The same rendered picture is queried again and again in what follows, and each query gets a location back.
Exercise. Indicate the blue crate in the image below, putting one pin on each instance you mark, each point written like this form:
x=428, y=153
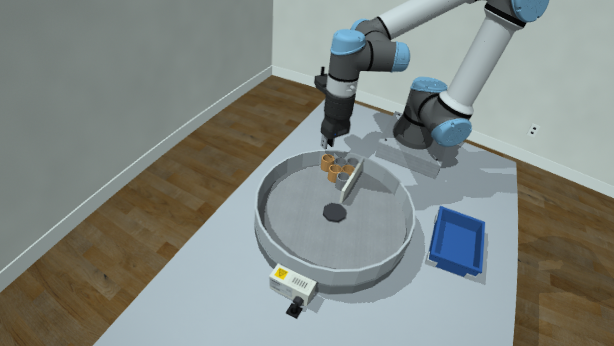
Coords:
x=460, y=237

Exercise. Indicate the grey metal bushing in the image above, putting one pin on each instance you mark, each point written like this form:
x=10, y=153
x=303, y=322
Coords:
x=341, y=180
x=352, y=161
x=340, y=161

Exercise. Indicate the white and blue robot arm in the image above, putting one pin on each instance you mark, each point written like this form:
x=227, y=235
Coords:
x=366, y=48

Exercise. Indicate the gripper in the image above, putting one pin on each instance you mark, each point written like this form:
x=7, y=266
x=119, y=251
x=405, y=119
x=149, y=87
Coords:
x=338, y=106

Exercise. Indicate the bronze bushing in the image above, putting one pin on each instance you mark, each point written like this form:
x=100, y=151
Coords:
x=326, y=162
x=333, y=171
x=348, y=168

